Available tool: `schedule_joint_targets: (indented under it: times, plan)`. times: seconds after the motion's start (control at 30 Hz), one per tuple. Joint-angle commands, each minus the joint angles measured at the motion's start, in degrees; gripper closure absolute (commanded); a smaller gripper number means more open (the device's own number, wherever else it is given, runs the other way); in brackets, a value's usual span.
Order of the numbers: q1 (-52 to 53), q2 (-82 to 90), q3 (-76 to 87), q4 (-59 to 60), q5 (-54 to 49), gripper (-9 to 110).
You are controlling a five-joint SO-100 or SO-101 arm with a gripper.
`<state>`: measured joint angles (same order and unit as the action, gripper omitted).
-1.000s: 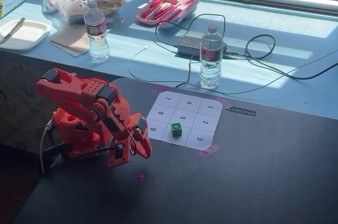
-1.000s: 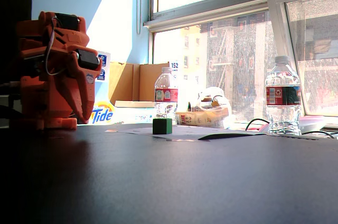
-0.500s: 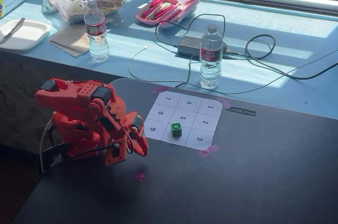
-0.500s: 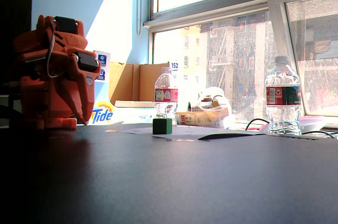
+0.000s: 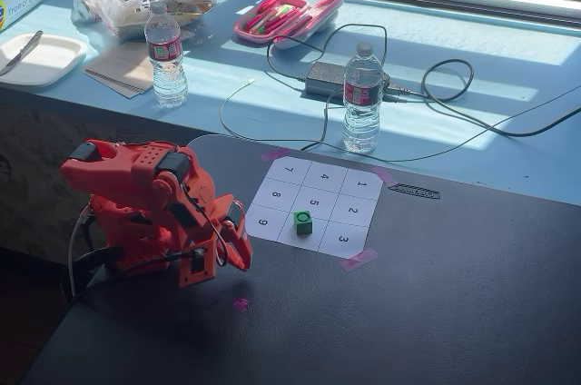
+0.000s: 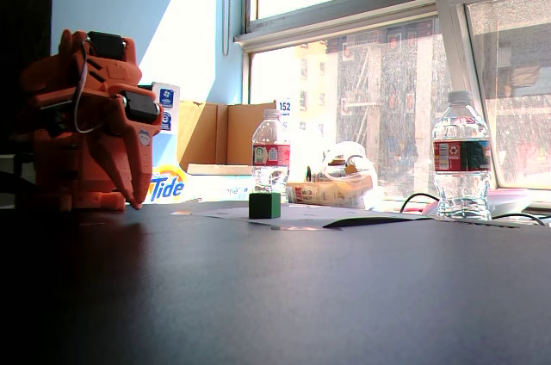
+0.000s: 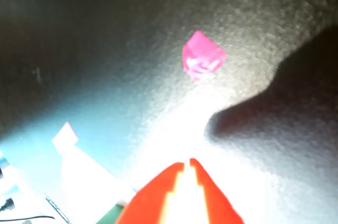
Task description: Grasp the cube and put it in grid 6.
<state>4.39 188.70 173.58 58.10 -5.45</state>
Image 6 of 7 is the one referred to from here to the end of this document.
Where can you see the orange gripper black servo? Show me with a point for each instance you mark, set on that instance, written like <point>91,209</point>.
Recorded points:
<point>129,134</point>

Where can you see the green cube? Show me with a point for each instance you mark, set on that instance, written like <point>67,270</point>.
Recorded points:
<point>264,206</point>

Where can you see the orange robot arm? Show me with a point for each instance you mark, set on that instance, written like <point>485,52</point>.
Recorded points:
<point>47,81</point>

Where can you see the white grid paper sheet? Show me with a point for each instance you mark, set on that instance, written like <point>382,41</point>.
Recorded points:
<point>301,214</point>

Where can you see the Tide detergent box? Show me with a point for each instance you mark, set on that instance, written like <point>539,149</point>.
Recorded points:
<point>170,187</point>

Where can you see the flat white box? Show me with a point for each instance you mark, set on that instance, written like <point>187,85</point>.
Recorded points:
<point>215,184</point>

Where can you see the brown cardboard box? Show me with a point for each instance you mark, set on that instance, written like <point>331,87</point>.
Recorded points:
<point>241,132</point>

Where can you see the small clear water bottle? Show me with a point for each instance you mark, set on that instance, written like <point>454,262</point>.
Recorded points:
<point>271,154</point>

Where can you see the white label with 152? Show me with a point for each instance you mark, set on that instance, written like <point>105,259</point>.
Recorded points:
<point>284,106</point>

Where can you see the printed snack package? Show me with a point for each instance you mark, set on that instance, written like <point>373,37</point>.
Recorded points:
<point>327,193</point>

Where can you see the white plastic bag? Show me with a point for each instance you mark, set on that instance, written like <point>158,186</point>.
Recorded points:
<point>348,150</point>

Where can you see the large clear water bottle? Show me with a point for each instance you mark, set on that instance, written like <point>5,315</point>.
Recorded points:
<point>460,158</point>

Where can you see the white framed window screen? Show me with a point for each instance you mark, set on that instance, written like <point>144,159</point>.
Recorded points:
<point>452,16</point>

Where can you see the grey window frame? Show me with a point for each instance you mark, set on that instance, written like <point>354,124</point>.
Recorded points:
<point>344,8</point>

